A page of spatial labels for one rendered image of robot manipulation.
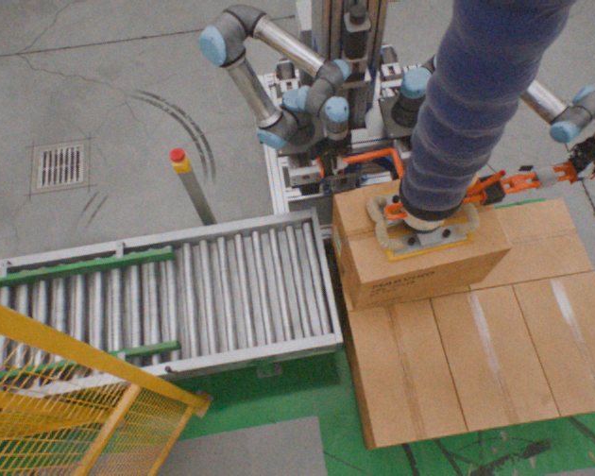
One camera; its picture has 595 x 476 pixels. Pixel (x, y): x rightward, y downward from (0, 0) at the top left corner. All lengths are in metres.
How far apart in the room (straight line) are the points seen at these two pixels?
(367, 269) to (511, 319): 0.89
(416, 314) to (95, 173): 2.32
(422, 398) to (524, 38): 1.66
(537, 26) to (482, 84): 0.17
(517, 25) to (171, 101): 3.01
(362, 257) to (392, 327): 0.58
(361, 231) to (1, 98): 3.09
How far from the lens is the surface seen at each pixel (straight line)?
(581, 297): 2.73
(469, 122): 1.34
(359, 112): 2.33
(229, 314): 2.45
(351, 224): 2.00
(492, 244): 2.07
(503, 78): 1.23
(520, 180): 2.06
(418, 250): 1.96
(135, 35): 4.35
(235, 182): 3.36
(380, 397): 2.37
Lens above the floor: 2.88
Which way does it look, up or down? 66 degrees down
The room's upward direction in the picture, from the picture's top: 6 degrees counter-clockwise
